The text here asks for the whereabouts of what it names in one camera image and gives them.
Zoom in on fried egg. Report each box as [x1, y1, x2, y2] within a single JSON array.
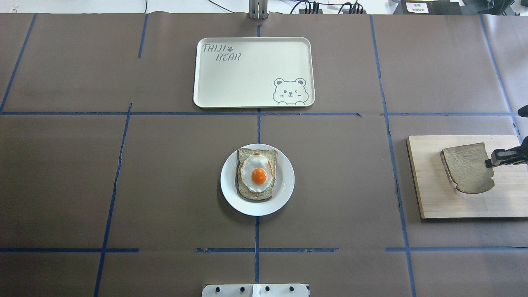
[[239, 152, 275, 194]]

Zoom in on aluminium frame post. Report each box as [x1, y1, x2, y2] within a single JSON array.
[[248, 0, 269, 19]]

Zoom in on bread slice under egg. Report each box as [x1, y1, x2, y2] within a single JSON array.
[[236, 148, 278, 200]]

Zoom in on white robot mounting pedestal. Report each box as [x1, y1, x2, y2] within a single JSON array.
[[202, 283, 311, 297]]

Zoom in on black rectangular box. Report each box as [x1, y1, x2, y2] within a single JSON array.
[[394, 0, 462, 15]]

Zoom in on brown bread slice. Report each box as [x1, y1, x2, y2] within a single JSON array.
[[441, 142, 495, 194]]

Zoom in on orange black adapter far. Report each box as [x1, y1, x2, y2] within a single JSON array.
[[294, 1, 323, 14]]

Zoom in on wooden cutting board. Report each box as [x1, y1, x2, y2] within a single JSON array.
[[407, 135, 528, 219]]

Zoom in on cream bear serving tray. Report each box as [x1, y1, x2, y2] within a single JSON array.
[[193, 36, 316, 108]]

